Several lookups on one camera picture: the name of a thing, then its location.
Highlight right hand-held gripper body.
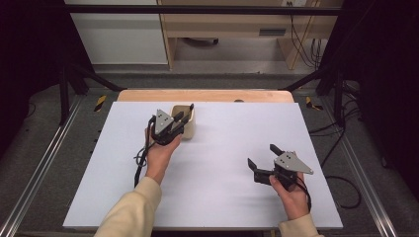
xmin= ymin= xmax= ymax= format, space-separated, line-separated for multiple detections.
xmin=252 ymin=150 xmax=315 ymax=193

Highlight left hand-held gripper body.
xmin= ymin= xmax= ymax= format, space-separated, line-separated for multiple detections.
xmin=148 ymin=109 xmax=185 ymax=147

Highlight person's right hand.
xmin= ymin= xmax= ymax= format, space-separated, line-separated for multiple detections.
xmin=268 ymin=150 xmax=311 ymax=221

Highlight person's left hand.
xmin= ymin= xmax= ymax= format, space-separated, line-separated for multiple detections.
xmin=144 ymin=127 xmax=183 ymax=186

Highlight black yellow tape strip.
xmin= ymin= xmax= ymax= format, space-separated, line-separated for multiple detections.
xmin=304 ymin=96 xmax=325 ymax=112
xmin=94 ymin=94 xmax=108 ymax=114

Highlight chair base with caster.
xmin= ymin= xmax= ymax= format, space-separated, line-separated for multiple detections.
xmin=182 ymin=37 xmax=220 ymax=46

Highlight black metal stand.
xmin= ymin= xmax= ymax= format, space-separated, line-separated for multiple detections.
xmin=58 ymin=60 xmax=126 ymax=126
xmin=280 ymin=63 xmax=348 ymax=128

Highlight white cabinet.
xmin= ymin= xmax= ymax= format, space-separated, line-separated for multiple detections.
xmin=64 ymin=0 xmax=169 ymax=66

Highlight wooden desk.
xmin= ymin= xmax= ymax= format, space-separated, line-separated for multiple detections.
xmin=157 ymin=0 xmax=344 ymax=71

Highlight black curtain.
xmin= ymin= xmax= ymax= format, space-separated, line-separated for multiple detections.
xmin=315 ymin=0 xmax=419 ymax=201
xmin=0 ymin=0 xmax=95 ymax=159

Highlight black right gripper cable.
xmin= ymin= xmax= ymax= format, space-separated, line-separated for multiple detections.
xmin=293 ymin=171 xmax=313 ymax=212

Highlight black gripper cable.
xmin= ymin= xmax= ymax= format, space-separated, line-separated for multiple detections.
xmin=132 ymin=114 xmax=158 ymax=189
xmin=293 ymin=171 xmax=313 ymax=212

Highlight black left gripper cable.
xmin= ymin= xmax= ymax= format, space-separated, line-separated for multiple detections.
xmin=132 ymin=114 xmax=158 ymax=189

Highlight black floor cable bundle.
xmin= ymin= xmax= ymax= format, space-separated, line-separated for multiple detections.
xmin=308 ymin=80 xmax=362 ymax=138

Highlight black looped floor cable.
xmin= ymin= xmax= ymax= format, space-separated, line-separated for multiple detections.
xmin=319 ymin=129 xmax=363 ymax=210

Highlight aluminium floor rail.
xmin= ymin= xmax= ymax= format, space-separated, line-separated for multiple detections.
xmin=320 ymin=98 xmax=400 ymax=237
xmin=0 ymin=96 xmax=84 ymax=237

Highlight black metal frame bar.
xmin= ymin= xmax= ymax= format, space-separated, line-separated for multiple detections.
xmin=63 ymin=4 xmax=344 ymax=16

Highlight black cables under desk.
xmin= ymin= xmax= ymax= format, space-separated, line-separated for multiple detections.
xmin=286 ymin=0 xmax=327 ymax=71

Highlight dark drawer handle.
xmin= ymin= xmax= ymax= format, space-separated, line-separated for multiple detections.
xmin=258 ymin=28 xmax=288 ymax=37

